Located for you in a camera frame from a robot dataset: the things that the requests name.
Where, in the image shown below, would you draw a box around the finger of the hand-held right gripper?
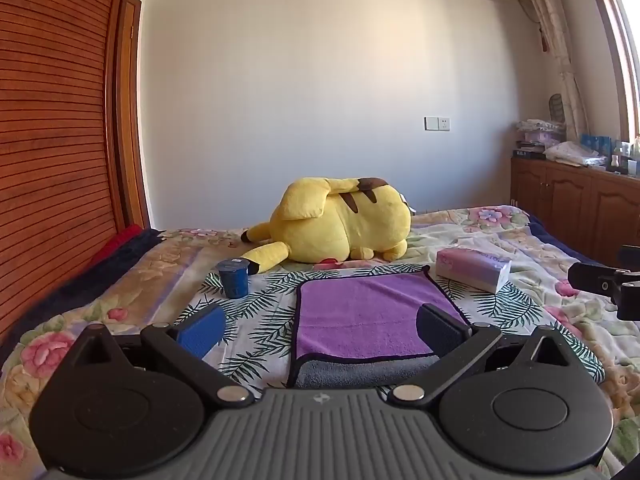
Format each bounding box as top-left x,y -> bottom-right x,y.
567,261 -> 627,304

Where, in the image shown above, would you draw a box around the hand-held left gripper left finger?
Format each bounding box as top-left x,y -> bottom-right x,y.
75,304 -> 255,407

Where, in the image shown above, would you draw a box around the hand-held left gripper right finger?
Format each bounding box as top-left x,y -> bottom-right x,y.
388,303 -> 567,407

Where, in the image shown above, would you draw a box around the purple towel with grey underside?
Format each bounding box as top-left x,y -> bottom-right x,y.
287,266 -> 473,390

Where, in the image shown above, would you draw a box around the blue cup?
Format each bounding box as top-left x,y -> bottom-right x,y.
217,258 -> 250,299

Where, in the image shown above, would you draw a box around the leaf print sheet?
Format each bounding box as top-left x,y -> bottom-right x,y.
172,264 -> 606,396

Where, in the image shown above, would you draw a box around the pink tissue pack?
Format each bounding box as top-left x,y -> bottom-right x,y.
436,247 -> 512,294

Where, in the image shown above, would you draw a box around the wooden cabinet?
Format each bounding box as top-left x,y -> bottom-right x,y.
510,155 -> 640,271

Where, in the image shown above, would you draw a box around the red blanket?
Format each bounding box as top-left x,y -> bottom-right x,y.
90,224 -> 144,267

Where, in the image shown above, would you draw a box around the white plastic bag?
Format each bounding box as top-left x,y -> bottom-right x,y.
544,141 -> 609,167

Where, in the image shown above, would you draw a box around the blue boxes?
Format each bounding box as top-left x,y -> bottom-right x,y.
580,133 -> 614,155

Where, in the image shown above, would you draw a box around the dark navy blanket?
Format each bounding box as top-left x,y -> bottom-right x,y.
0,229 -> 167,356

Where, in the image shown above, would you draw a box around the yellow plush toy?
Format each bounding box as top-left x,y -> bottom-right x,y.
241,176 -> 413,276

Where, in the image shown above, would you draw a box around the stack of folded clothes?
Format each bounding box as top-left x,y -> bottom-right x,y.
515,119 -> 567,153

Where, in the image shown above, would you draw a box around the grey hand fan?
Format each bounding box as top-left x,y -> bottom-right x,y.
547,92 -> 567,124

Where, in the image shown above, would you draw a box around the beige patterned curtain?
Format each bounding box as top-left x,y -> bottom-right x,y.
515,0 -> 591,142

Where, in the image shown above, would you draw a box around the wooden slatted wardrobe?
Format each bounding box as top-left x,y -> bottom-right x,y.
0,0 -> 151,341

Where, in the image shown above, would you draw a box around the wooden window frame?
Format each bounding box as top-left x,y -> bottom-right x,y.
582,0 -> 640,147

